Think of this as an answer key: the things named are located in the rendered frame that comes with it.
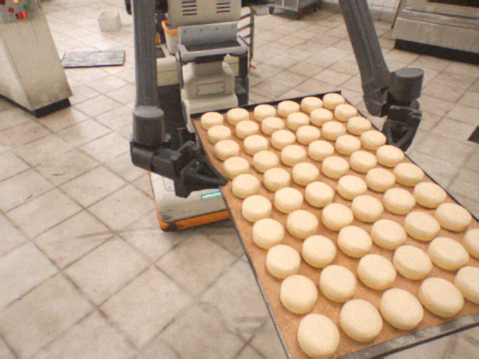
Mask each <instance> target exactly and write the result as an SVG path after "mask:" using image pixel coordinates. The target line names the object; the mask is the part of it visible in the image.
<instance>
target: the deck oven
mask: <svg viewBox="0 0 479 359"><path fill-rule="evenodd" d="M392 38H396V41H395V43H394V47H393V48H394V49H397V50H403V51H406V52H413V53H417V54H420V55H423V56H426V55H427V56H432V57H437V58H440V59H441V58H443V59H447V60H451V61H454V62H463V63H467V64H474V65H477V66H479V0H402V2H401V4H400V7H399V13H398V16H397V20H396V23H395V26H394V29H393V35H392Z"/></svg>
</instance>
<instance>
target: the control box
mask: <svg viewBox="0 0 479 359"><path fill-rule="evenodd" d="M26 4H27V5H28V6H29V8H30V9H29V10H26V9H25V8H24V6H25V5H26ZM9 8H13V9H14V10H15V12H14V13H10V12H9ZM23 12H24V13H25V14H26V17H25V18H28V17H32V16H38V15H40V13H39V11H38V7H37V4H36V1H35V0H29V1H27V0H18V2H17V3H15V2H13V0H5V4H0V20H1V21H2V22H5V21H7V22H9V21H14V20H18V19H20V18H21V19H25V18H24V17H23V15H24V14H22V13H23ZM17 14H20V15H21V17H19V18H18V15H17ZM20 15H19V16H20Z"/></svg>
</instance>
